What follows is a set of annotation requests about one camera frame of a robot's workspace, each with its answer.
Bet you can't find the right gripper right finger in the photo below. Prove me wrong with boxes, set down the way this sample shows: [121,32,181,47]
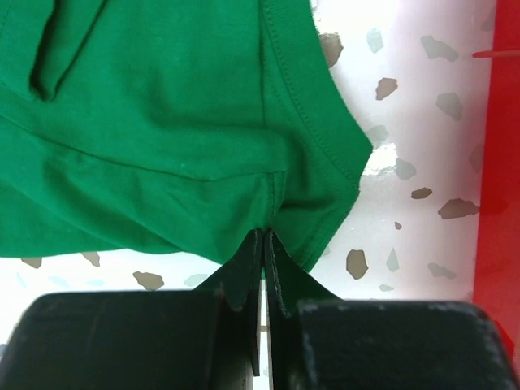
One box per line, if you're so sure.
[264,232,519,389]

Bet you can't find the green t shirt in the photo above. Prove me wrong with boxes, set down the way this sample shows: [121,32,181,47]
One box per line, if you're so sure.
[1,1,372,270]

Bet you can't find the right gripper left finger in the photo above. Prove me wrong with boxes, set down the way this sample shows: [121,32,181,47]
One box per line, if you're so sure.
[7,230,263,390]

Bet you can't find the red plastic bin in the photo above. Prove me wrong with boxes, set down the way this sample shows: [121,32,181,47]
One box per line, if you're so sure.
[470,0,520,350]

